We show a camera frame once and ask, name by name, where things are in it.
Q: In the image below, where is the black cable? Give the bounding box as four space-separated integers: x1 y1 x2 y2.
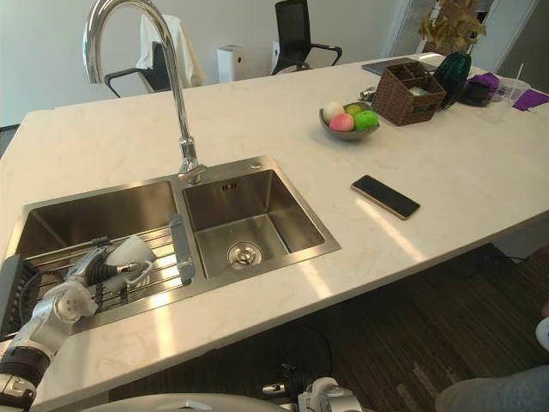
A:
274 324 336 381

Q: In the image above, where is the stainless steel double sink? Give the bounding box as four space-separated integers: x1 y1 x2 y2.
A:
3 154 342 341

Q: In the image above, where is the robot torso grey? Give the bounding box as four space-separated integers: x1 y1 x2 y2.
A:
79 391 298 412

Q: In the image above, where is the white air purifier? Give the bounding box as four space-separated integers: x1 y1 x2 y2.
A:
215 44 247 84

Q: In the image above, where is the office chair with white cloth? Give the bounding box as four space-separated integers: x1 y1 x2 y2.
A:
104 14 203 100

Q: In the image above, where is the black office chair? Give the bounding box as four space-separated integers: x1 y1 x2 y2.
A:
270 0 344 76

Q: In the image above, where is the dark green glass vase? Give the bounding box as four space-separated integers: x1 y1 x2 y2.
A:
431 51 474 111

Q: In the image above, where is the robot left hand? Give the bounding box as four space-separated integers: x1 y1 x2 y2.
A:
63 235 155 302

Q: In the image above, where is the black smartphone gold edge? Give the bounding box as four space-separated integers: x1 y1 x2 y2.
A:
350 174 422 221

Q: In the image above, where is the small black container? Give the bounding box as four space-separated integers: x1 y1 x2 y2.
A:
460 80 495 106

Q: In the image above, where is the cream white round fruit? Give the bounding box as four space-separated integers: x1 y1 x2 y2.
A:
322 101 346 128

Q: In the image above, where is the clear plastic cup with straw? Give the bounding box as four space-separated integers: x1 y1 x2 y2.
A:
492 63 533 109

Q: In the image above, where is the round sink drain strainer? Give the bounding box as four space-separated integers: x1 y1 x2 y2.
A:
226 240 263 271

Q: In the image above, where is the brown wicker basket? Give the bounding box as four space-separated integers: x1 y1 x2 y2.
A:
371 61 448 127

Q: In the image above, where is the white handheld controller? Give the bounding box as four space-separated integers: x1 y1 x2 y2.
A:
535 318 549 352

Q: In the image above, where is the white cup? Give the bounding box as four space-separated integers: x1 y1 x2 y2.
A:
105 234 156 297

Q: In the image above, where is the grey fruit bowl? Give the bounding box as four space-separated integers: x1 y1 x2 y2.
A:
318 101 381 142

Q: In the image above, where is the grey laptop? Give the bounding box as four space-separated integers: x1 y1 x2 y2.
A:
361 57 426 77

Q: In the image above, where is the person's leg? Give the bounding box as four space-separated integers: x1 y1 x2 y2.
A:
435 364 549 412

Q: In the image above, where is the pink peach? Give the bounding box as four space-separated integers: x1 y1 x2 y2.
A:
329 112 356 133

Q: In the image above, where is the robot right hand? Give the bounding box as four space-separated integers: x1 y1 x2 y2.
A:
262 363 311 403

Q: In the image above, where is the chrome gooseneck faucet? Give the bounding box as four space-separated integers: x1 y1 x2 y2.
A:
82 0 208 185

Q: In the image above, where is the purple cloth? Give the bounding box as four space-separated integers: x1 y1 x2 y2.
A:
512 88 549 113
467 71 502 89

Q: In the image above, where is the bright green apple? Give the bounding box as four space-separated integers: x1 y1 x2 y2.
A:
353 110 381 132

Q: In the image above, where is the metal sink drying rack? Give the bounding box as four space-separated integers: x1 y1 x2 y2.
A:
0 213 196 332

